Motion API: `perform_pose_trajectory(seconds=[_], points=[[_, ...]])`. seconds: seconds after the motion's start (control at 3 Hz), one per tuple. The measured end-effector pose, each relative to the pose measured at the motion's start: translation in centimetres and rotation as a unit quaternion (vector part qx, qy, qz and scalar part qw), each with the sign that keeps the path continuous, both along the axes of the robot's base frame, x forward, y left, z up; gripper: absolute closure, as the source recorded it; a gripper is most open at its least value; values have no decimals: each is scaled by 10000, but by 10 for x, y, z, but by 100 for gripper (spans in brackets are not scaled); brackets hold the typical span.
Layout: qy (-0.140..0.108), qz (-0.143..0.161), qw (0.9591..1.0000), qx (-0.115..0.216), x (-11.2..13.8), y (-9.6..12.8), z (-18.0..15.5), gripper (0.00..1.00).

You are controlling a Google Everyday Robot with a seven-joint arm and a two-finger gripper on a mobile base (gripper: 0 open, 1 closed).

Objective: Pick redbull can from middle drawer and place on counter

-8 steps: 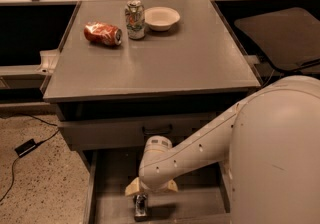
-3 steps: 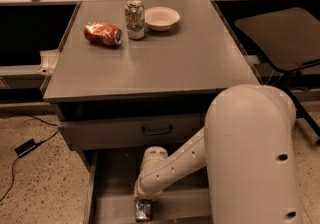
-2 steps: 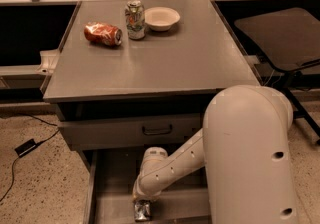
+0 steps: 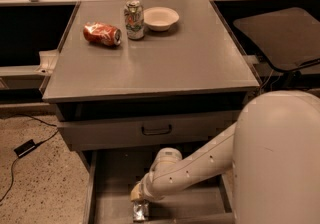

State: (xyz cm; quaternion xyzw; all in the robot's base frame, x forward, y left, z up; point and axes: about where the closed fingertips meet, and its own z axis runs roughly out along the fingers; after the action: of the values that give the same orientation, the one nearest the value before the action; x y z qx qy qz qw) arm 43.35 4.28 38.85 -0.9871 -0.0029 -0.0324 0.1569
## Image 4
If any black power adapter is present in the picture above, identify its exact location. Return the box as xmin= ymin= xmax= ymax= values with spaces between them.
xmin=14 ymin=140 xmax=36 ymax=158

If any white paper bowl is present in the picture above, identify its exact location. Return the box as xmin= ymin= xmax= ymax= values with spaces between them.
xmin=144 ymin=7 xmax=179 ymax=32

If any black drawer handle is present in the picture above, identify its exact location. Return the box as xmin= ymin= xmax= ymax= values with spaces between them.
xmin=141 ymin=124 xmax=172 ymax=136

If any grey top drawer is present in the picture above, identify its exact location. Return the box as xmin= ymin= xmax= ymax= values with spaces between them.
xmin=58 ymin=110 xmax=240 ymax=151

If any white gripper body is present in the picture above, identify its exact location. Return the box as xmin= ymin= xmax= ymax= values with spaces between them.
xmin=139 ymin=174 xmax=164 ymax=202

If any black floor cable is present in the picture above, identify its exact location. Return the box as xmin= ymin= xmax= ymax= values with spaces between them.
xmin=0 ymin=113 xmax=60 ymax=203

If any grey drawer cabinet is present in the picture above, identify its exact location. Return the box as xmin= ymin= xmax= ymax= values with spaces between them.
xmin=41 ymin=0 xmax=261 ymax=224

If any white plastic bracket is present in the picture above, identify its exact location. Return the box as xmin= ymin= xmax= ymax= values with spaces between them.
xmin=35 ymin=49 xmax=59 ymax=75

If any open grey middle drawer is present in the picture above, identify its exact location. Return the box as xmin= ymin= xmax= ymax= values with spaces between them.
xmin=83 ymin=145 xmax=234 ymax=224

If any silver redbull can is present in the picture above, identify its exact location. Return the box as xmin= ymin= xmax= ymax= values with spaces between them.
xmin=133 ymin=200 xmax=149 ymax=222

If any red soda can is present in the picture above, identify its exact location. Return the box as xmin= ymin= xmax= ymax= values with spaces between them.
xmin=83 ymin=22 xmax=122 ymax=47

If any green white soda can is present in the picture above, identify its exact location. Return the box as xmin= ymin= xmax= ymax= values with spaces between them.
xmin=124 ymin=0 xmax=144 ymax=40

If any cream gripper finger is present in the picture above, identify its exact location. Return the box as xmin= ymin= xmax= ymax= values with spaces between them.
xmin=130 ymin=182 xmax=143 ymax=202

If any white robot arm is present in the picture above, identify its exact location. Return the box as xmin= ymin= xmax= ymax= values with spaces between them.
xmin=131 ymin=91 xmax=320 ymax=224

